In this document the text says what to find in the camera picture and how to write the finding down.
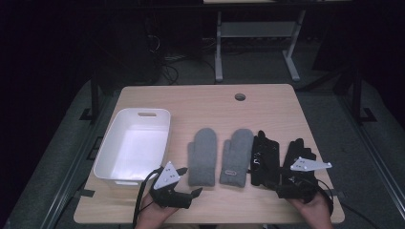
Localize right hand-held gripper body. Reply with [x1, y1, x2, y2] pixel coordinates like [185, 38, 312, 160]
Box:
[275, 156, 332, 204]

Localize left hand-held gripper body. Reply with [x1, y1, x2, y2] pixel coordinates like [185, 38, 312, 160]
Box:
[149, 161, 194, 210]

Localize black glove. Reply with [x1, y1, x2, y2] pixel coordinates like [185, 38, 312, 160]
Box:
[249, 130, 281, 187]
[281, 137, 318, 185]

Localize white plastic bin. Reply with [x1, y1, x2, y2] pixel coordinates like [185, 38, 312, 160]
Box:
[93, 108, 172, 187]

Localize person's left hand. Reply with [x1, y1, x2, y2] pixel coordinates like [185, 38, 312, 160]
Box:
[135, 193, 180, 229]

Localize person's right hand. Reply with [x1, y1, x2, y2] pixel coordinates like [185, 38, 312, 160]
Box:
[288, 193, 333, 229]

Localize plain grey knit mitten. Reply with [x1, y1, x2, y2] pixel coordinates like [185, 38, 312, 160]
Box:
[186, 127, 218, 187]

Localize grey mitten with label patch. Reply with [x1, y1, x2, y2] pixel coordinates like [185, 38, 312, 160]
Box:
[219, 128, 255, 188]

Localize black metal stand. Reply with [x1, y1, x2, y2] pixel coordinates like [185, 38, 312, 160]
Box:
[350, 68, 377, 125]
[79, 72, 102, 122]

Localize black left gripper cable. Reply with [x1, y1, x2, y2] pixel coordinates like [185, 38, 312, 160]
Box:
[132, 167, 161, 229]

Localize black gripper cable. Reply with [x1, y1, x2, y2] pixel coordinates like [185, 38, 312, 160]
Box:
[313, 177, 381, 229]
[132, 167, 161, 229]

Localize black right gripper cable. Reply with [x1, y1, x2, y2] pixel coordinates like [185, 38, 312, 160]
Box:
[313, 177, 381, 229]

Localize metal floor rail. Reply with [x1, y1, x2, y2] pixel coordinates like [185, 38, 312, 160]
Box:
[39, 94, 117, 229]
[336, 94, 405, 221]

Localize tangle of black floor cables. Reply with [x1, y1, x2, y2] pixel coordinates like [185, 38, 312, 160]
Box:
[159, 54, 181, 86]

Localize grey metal table frame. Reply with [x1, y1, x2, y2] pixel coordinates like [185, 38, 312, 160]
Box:
[214, 9, 302, 83]

